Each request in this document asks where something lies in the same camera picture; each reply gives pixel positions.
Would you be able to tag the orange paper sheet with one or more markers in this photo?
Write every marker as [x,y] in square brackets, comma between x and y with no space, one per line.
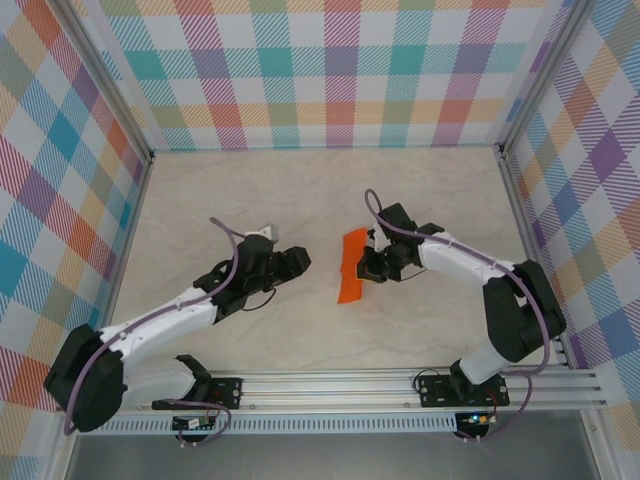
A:
[348,290]

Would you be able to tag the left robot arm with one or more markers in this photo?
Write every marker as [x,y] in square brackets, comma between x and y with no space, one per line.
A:
[150,325]

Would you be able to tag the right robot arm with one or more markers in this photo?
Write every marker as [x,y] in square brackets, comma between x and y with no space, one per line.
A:
[525,310]

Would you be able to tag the grey metal panel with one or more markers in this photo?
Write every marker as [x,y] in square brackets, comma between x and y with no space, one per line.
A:
[325,460]

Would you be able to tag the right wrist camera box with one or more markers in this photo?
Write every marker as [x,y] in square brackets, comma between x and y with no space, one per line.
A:
[378,239]

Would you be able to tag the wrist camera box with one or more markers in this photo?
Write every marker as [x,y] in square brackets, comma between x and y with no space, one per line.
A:
[378,239]
[270,233]

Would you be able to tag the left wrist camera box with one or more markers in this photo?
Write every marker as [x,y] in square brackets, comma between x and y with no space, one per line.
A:
[270,233]

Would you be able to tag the long aluminium mounting rail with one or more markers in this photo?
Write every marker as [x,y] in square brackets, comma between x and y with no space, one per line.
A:
[325,387]

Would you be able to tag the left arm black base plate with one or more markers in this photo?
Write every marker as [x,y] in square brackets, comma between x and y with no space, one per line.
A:
[230,392]

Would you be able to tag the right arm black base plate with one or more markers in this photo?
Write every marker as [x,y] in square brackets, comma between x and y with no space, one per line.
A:
[432,395]

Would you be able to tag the aluminium corner post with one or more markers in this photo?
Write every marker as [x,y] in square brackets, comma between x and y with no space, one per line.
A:
[107,80]
[540,75]

